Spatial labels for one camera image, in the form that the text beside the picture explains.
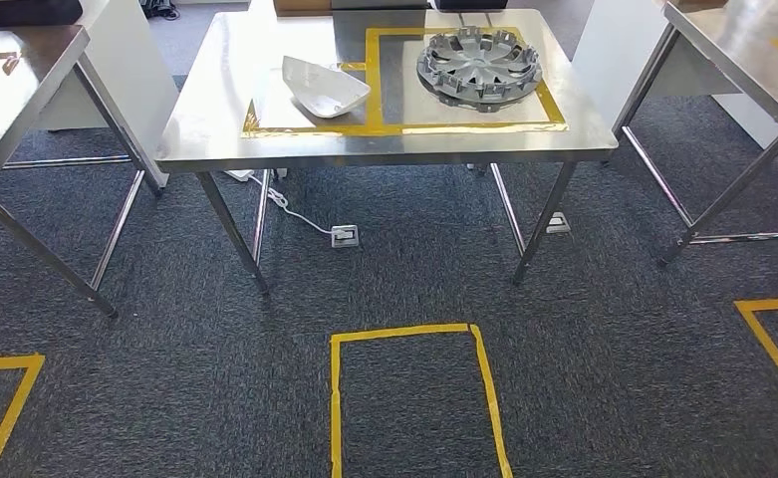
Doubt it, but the white plastic mirror cover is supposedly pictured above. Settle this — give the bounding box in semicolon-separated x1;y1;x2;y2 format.
281;55;372;120

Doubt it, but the steel workbench table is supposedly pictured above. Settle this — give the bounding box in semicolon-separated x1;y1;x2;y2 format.
153;7;621;296

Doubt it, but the floor socket with plug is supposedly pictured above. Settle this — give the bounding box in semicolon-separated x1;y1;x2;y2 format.
330;224;361;250

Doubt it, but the small yellow tape outline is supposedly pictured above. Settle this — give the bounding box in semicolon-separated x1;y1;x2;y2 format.
241;60;380;138

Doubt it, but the large yellow tape outline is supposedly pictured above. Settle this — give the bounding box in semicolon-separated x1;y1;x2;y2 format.
364;26;569;135

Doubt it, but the silver wheel hubcap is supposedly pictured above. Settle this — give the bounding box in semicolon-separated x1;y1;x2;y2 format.
416;25;545;114

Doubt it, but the white cabinet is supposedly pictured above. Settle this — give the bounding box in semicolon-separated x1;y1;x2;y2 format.
35;0;182;192
572;0;778;149

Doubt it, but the steel side table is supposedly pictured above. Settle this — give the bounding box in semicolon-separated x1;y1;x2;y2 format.
0;25;165;320
611;0;778;267

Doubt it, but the white power cable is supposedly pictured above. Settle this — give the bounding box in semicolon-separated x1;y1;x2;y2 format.
246;172;335;236

